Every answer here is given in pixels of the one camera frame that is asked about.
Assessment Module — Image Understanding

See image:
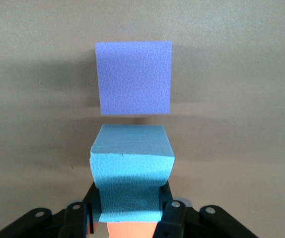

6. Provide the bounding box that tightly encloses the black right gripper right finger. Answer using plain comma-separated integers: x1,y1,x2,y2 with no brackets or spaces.
152,181,257,238

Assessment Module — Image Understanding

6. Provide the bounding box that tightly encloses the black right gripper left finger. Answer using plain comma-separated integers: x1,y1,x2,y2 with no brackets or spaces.
0,181,103,238

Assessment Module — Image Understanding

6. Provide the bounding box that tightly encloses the purple foam block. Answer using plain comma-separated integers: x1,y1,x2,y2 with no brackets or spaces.
94,41,172,116

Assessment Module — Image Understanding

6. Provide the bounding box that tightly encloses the blue foam block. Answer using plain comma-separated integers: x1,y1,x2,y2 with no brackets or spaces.
89,124,175,223

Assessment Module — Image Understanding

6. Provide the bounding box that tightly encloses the orange foam block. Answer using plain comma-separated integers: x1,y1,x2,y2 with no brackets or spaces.
92,222,159,238

